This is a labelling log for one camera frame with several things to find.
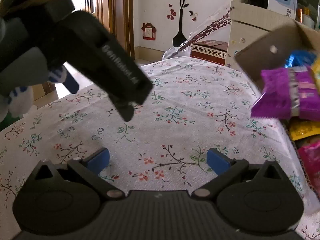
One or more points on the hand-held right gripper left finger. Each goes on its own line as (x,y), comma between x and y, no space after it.
(98,161)

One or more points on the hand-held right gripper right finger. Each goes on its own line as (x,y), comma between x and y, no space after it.
(218,162)

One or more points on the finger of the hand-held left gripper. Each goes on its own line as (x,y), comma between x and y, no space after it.
(125,111)
(71,82)

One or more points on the purple snack packet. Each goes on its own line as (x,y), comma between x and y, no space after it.
(277,97)

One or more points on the pink snack packet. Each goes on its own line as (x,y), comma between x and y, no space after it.
(312,162)

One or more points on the brown cardboard box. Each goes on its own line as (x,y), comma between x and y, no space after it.
(270,62)

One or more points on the shiny blue snack packet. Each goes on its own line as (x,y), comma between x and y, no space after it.
(298,57)

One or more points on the person's left hand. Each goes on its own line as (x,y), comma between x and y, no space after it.
(17,102)

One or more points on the wooden door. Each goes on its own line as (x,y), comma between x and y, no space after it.
(120,17)

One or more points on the white floral tablecloth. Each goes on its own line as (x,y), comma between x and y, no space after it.
(175,92)

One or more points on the red house socket sticker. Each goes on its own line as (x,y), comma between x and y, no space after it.
(149,32)

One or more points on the golden snack packet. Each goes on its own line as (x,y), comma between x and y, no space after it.
(302,130)

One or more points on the red patterned box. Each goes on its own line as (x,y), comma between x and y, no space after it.
(210,51)

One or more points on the clear plastic bag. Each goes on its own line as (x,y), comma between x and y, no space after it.
(212,27)

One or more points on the yellow snack packet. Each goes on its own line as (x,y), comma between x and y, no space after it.
(317,72)

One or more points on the cream cabinet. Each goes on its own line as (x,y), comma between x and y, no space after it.
(240,30)

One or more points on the white cylinder container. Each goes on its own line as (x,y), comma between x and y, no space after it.
(307,20)

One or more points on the black vase wall sticker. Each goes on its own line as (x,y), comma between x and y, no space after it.
(179,37)

